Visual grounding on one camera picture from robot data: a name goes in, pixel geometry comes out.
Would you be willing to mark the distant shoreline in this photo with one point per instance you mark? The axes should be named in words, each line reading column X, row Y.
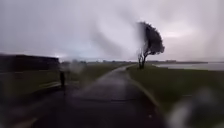
column 173, row 61

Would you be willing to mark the person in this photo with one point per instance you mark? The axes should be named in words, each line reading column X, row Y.
column 62, row 78

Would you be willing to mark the dark low building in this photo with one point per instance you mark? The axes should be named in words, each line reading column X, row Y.
column 26, row 62

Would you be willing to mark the lone windswept tree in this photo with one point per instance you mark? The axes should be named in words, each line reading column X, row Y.
column 151, row 41

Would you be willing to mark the grass field beside water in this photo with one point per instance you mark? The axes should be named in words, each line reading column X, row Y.
column 173, row 83

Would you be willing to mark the grey water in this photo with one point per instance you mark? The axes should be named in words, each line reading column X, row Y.
column 196, row 66

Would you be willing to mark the grass field beside building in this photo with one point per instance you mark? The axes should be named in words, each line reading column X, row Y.
column 33, row 80

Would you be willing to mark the wet dark asphalt path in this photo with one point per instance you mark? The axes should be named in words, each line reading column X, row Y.
column 110, row 100

